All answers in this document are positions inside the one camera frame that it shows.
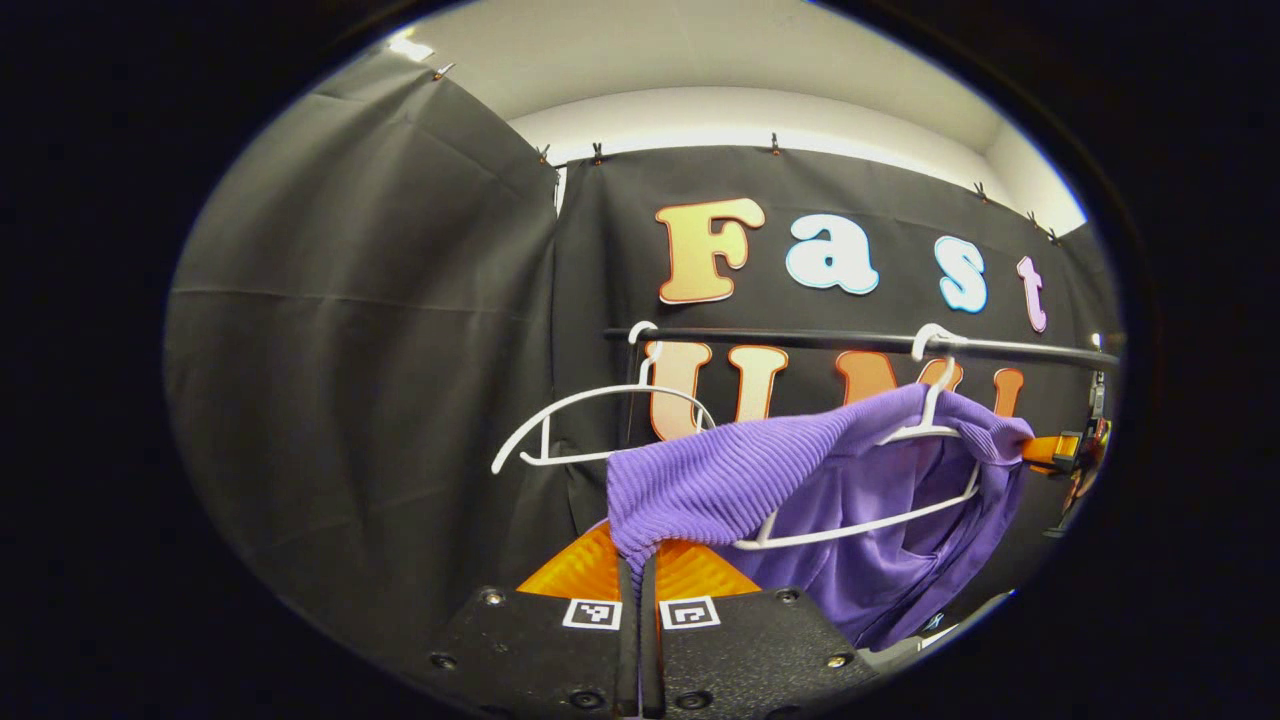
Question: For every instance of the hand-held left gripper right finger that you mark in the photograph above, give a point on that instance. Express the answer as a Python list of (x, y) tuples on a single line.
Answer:
[(740, 650)]

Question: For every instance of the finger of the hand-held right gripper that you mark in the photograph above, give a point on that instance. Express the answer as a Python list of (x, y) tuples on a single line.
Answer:
[(1050, 452)]

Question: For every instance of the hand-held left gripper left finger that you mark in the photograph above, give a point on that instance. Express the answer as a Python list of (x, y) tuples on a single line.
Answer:
[(540, 650)]

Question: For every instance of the white plastic clothes hanger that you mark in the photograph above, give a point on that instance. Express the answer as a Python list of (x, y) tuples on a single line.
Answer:
[(600, 394), (850, 527)]

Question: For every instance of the purple ribbed shirt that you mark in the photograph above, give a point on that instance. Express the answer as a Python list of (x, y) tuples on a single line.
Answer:
[(720, 480)]

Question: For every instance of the black metal clothes rack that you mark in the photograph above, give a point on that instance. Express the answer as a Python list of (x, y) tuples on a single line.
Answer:
[(800, 338)]

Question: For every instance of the black backdrop cloth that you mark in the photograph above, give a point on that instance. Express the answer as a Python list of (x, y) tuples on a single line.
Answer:
[(350, 350)]

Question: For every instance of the ceiling light panel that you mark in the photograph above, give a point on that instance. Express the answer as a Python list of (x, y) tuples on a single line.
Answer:
[(410, 47)]

